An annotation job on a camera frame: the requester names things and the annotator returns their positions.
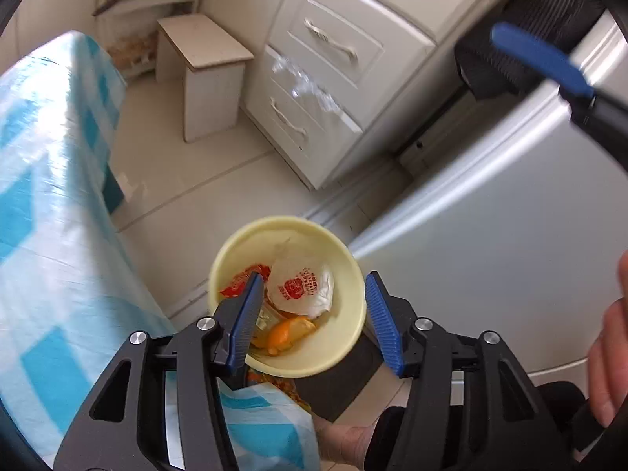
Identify orange patterned cloth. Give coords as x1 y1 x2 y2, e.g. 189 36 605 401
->
246 370 313 414

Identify silver refrigerator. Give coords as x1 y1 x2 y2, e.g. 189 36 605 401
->
301 24 628 384

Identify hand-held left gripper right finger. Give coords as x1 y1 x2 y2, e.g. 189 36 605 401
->
364 271 575 471

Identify white red-printed plastic bag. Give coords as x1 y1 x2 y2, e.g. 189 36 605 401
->
267 250 335 318

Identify large orange peel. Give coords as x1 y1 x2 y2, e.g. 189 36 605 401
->
250 316 317 357

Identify clear crumpled plastic bag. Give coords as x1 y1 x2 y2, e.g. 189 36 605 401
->
271 53 340 115

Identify small white stool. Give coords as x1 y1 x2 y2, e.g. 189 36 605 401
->
156 14 255 144

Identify yellow plastic bin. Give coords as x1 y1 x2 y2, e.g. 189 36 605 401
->
208 216 368 380

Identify person's foot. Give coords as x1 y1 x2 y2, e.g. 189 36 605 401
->
314 414 376 468

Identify white drawer cabinet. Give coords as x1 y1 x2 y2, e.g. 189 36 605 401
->
244 0 516 191

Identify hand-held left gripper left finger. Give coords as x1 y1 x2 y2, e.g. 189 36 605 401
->
53 272 266 471

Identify black textured appliance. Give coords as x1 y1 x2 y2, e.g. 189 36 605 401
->
454 0 607 100

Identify white corner shelf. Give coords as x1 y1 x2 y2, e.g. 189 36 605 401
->
92 0 208 75

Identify person's black pants leg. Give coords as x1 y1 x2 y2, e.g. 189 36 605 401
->
364 405 411 471

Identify blue checkered tablecloth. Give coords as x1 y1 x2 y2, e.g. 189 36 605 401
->
0 29 321 471

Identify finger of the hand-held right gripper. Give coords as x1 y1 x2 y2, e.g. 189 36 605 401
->
491 22 628 173

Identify red snack packet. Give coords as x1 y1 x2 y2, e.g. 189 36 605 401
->
219 264 272 300

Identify person's right hand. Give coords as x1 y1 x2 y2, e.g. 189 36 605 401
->
589 250 628 429

